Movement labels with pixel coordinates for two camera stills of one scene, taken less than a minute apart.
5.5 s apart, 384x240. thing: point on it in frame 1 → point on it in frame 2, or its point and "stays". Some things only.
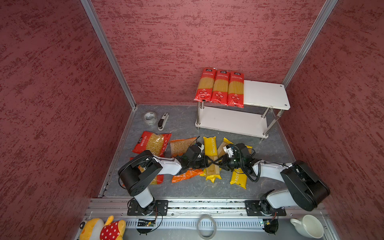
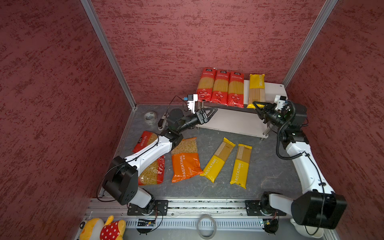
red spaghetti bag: x=204 y=90 stays
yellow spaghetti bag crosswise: x=213 y=171 → x=256 y=90
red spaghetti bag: x=220 y=92 stays
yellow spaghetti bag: x=238 y=177 stays
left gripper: x=204 y=162 → x=202 y=117
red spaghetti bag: x=236 y=89 stays
